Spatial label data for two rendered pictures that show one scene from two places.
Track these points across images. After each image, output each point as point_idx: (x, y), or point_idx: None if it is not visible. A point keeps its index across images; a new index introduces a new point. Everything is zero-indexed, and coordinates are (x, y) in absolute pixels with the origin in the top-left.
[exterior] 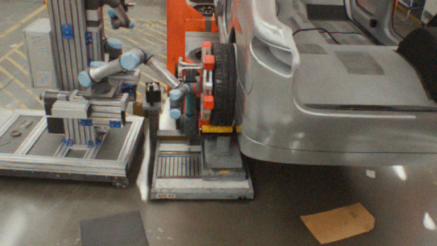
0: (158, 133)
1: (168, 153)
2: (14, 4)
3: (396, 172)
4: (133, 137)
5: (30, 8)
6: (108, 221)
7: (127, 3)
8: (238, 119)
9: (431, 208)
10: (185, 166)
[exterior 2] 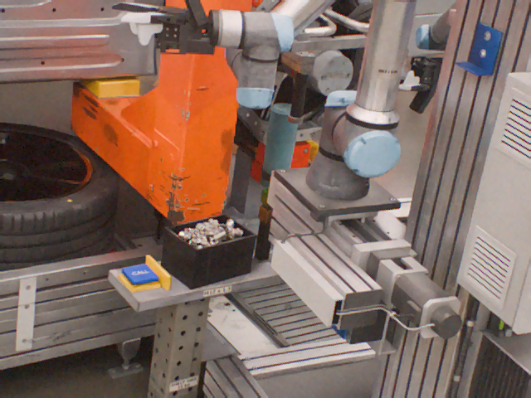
0: (221, 351)
1: (275, 331)
2: None
3: (55, 104)
4: (334, 346)
5: None
6: None
7: (165, 7)
8: (425, 15)
9: (148, 90)
10: (294, 302)
